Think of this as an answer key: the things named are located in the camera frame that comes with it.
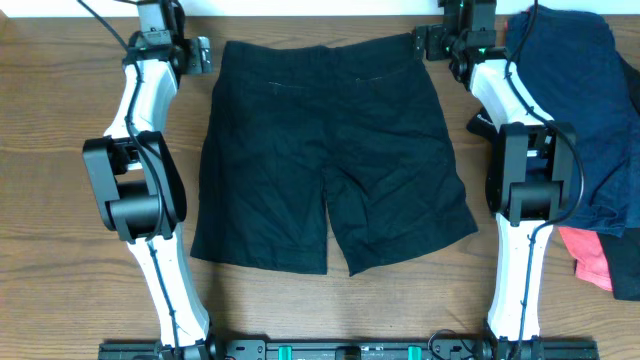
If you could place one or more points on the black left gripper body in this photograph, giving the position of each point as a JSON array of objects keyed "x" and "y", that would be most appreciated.
[{"x": 192, "y": 58}]

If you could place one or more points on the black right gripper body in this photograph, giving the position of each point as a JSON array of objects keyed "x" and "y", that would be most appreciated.
[{"x": 439, "y": 45}]

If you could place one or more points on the black shorts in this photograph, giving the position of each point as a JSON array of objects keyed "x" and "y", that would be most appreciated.
[{"x": 307, "y": 143}]

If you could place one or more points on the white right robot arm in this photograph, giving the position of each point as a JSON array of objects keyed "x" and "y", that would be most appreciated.
[{"x": 533, "y": 159}]

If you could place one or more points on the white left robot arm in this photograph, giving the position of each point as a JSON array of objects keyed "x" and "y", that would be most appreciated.
[{"x": 137, "y": 187}]

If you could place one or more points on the black garment with logo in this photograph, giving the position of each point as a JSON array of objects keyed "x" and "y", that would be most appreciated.
[{"x": 482, "y": 125}]

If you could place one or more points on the navy blue garment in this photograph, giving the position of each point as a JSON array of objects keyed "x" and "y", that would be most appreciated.
[{"x": 569, "y": 64}]

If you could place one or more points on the red garment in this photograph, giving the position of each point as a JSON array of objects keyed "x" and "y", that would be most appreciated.
[{"x": 590, "y": 261}]

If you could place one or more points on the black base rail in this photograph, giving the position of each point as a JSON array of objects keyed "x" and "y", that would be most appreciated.
[{"x": 435, "y": 349}]

